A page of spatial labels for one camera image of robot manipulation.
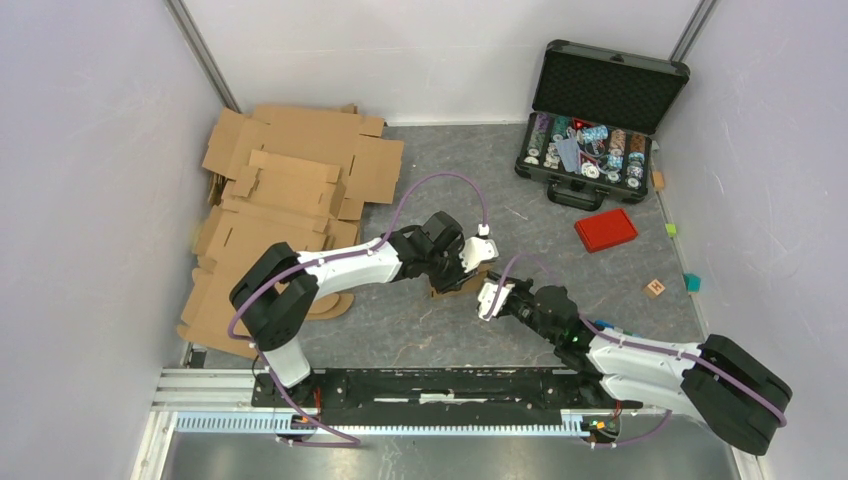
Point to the small orange wooden block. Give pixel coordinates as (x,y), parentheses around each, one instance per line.
(658,180)

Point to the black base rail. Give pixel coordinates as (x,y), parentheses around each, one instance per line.
(439,397)

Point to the teal cube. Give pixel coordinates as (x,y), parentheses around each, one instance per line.
(692,282)

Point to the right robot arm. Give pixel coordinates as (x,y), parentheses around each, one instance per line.
(715,382)

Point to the brown cardboard box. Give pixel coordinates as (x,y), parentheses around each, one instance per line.
(472,285)

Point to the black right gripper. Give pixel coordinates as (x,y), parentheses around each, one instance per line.
(519,285)

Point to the black poker chip case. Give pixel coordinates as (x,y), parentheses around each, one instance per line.
(594,112)

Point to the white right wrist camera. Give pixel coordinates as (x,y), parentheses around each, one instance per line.
(491,299)

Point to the wooden letter cube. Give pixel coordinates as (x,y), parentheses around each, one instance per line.
(654,289)

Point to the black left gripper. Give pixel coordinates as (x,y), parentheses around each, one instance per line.
(459,275)

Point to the blue block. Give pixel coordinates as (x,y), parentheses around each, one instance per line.
(604,325)

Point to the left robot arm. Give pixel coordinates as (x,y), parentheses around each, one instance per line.
(275,295)

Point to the red flat box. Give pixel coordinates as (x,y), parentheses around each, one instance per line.
(606,230)

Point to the stack of flat cardboard boxes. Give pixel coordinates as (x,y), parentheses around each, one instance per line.
(281,174)

